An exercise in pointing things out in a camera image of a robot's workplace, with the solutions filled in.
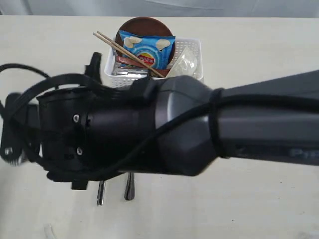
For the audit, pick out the blue chips bag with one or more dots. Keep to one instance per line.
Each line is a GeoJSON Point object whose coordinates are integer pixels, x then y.
{"type": "Point", "coordinates": [153, 50]}

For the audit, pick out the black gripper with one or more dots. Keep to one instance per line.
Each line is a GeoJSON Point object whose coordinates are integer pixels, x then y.
{"type": "Point", "coordinates": [26, 118]}

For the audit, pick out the white perforated plastic basket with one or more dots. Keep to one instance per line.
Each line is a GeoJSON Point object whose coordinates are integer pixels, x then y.
{"type": "Point", "coordinates": [180, 44]}

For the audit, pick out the silver metal fork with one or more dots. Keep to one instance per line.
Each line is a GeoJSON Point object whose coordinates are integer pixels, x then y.
{"type": "Point", "coordinates": [129, 193]}

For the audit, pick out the wooden chopstick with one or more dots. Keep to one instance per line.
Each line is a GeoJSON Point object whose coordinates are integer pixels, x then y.
{"type": "Point", "coordinates": [117, 47]}
{"type": "Point", "coordinates": [119, 44]}

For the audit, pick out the red-brown wooden spoon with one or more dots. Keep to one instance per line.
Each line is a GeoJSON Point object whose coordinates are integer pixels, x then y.
{"type": "Point", "coordinates": [131, 63]}

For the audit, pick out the white speckled bowl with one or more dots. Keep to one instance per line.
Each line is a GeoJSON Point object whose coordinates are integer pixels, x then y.
{"type": "Point", "coordinates": [186, 64]}

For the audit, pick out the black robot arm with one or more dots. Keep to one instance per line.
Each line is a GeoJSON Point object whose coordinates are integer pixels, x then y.
{"type": "Point", "coordinates": [79, 130]}

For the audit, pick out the silver foil packet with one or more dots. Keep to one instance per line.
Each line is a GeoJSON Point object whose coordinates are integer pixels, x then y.
{"type": "Point", "coordinates": [130, 71]}

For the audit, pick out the brown round plate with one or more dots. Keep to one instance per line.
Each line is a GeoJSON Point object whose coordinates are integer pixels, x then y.
{"type": "Point", "coordinates": [143, 26]}

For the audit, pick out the silver table knife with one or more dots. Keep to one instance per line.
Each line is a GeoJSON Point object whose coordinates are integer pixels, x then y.
{"type": "Point", "coordinates": [101, 192]}

